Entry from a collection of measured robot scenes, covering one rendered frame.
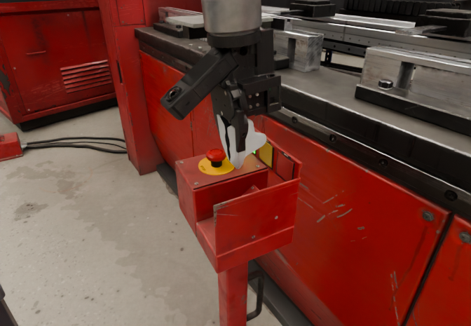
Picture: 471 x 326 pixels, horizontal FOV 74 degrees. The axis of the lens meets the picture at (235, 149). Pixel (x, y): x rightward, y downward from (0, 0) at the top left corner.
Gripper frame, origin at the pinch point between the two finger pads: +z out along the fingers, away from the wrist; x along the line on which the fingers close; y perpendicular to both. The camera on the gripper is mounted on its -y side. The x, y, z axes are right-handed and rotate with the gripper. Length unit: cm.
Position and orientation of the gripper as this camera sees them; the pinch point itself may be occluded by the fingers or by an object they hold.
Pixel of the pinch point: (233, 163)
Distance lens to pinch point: 50.8
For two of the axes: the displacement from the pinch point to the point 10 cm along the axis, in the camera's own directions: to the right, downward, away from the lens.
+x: -4.6, -4.2, 7.8
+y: 8.8, -3.0, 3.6
